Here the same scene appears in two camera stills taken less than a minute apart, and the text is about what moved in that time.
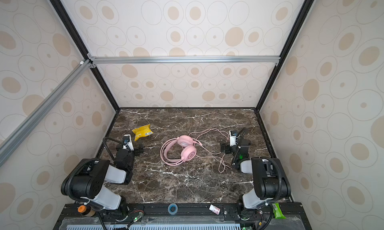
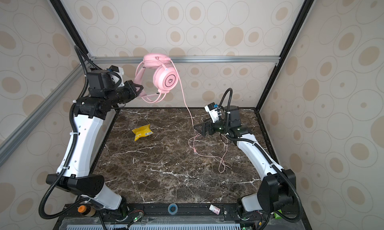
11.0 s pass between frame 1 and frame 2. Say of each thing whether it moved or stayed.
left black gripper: moved
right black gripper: moved
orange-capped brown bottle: stayed
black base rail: stayed
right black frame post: stayed
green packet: stayed
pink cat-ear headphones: moved
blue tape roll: stayed
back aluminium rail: stayed
